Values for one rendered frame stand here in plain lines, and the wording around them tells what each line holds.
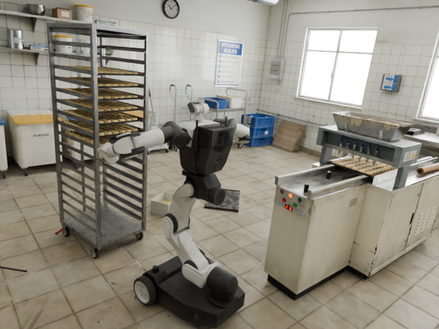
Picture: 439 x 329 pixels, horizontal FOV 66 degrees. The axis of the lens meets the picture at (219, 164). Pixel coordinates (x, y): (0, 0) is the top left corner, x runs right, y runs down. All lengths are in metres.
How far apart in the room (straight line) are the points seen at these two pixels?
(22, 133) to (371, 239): 4.07
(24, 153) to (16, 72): 1.15
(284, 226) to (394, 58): 4.18
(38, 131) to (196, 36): 3.22
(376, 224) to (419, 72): 3.50
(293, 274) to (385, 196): 0.91
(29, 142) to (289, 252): 3.54
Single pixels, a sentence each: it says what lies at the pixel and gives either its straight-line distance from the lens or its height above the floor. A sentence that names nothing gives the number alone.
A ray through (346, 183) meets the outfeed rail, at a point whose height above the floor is 0.88.
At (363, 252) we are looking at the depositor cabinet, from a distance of 3.07.
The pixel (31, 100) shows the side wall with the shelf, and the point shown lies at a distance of 5.47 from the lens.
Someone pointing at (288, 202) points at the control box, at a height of 0.76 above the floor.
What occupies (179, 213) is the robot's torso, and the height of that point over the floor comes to 0.65.
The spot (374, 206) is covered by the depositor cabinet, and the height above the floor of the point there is 0.68.
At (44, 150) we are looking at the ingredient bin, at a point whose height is 0.33.
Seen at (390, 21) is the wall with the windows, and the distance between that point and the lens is 6.29.
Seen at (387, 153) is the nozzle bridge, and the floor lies 1.09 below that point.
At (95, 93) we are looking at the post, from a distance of 2.55.
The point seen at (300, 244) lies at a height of 0.48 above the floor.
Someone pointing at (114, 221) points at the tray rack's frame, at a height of 0.15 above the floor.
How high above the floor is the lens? 1.68
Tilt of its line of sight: 18 degrees down
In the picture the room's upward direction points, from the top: 5 degrees clockwise
